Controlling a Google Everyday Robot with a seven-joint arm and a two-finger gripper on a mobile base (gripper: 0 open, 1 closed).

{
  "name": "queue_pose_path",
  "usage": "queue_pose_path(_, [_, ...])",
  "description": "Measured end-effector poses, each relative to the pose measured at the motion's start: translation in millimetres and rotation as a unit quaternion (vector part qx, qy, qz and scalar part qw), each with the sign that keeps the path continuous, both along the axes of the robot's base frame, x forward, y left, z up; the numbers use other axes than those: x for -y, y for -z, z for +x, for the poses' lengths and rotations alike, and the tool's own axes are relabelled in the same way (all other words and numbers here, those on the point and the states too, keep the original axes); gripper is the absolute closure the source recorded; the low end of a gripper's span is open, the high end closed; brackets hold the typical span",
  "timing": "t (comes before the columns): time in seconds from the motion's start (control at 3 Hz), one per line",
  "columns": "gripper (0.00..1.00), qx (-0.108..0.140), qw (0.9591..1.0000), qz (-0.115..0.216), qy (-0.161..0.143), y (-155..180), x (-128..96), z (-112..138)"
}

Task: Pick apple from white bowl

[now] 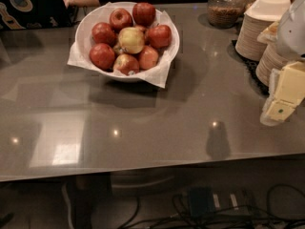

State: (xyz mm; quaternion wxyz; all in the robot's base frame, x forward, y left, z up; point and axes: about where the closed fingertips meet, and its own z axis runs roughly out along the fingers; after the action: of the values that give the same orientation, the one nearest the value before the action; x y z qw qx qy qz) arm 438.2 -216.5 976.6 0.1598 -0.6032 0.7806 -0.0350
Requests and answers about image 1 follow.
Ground tall paper plate stack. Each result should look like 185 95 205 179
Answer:
235 14 271 61

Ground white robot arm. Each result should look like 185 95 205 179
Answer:
260 0 305 126

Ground black mat under plates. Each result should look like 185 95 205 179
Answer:
231 40 269 97

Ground glass jar with cereal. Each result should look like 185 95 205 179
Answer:
207 0 246 29

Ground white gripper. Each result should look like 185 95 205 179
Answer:
260 61 305 127

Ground red apple front left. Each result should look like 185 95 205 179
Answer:
90 43 115 71

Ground red-yellow apple front centre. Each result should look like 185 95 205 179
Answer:
113 53 139 75

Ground black laptop with stickers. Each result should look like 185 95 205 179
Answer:
0 0 72 31

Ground red apple top right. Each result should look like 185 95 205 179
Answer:
132 2 155 27

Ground white ceramic bowl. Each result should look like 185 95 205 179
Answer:
74 1 181 83

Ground power strip on floor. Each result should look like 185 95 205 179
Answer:
187 187 254 218

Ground red apple front right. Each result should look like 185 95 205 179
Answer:
138 46 159 70

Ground black floor cables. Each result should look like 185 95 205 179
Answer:
117 183 305 229

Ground white foam takeout box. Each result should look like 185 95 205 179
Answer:
246 0 291 21

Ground red apple top centre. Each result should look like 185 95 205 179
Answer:
109 8 133 31

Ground red apple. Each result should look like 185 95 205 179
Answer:
90 43 115 71
91 22 116 46
147 25 172 49
132 2 155 27
138 46 159 70
109 8 133 31

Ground white paper napkin liner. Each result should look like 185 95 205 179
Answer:
67 1 177 90

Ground red apple left upper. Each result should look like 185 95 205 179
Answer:
91 22 116 46

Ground front paper plate stack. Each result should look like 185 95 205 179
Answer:
255 44 288 86

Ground yellow-green apple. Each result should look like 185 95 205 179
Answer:
118 27 145 54

